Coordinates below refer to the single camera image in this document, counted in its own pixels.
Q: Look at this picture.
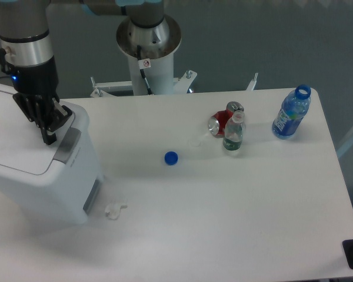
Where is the small clear green bottle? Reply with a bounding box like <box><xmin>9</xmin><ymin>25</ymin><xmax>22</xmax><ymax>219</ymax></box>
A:
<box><xmin>222</xmin><ymin>110</ymin><xmax>246</xmax><ymax>151</ymax></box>

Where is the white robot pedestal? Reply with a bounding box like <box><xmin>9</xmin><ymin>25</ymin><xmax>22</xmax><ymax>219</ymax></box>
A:
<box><xmin>116</xmin><ymin>15</ymin><xmax>181</xmax><ymax>96</ymax></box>

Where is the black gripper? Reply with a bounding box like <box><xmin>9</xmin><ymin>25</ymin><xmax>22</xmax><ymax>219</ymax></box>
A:
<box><xmin>0</xmin><ymin>48</ymin><xmax>72</xmax><ymax>145</ymax></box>

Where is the black cable on pedestal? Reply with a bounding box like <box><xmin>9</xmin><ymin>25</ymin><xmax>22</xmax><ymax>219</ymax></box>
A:
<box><xmin>136</xmin><ymin>44</ymin><xmax>152</xmax><ymax>95</ymax></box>

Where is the blue drink bottle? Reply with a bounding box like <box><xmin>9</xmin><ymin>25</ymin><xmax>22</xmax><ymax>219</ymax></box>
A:
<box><xmin>272</xmin><ymin>84</ymin><xmax>311</xmax><ymax>140</ymax></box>

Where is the crushed red soda can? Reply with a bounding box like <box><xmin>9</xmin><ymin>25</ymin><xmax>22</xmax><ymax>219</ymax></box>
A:
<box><xmin>208</xmin><ymin>101</ymin><xmax>244</xmax><ymax>137</ymax></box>

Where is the crumpled white paper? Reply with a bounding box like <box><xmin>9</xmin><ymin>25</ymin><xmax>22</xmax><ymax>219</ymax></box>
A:
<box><xmin>104</xmin><ymin>197</ymin><xmax>128</xmax><ymax>220</ymax></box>

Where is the white table frame bracket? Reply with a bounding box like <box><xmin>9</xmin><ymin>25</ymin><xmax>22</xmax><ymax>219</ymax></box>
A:
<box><xmin>89</xmin><ymin>69</ymin><xmax>259</xmax><ymax>98</ymax></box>

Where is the blue bottle cap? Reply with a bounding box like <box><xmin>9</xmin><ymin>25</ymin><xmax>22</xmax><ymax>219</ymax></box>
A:
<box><xmin>164</xmin><ymin>151</ymin><xmax>179</xmax><ymax>166</ymax></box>

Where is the white trash can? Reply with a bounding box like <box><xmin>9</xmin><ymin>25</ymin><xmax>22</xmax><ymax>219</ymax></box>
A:
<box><xmin>0</xmin><ymin>84</ymin><xmax>104</xmax><ymax>224</ymax></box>

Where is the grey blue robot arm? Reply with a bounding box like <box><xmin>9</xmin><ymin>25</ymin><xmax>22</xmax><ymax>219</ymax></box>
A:
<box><xmin>0</xmin><ymin>1</ymin><xmax>72</xmax><ymax>145</ymax></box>

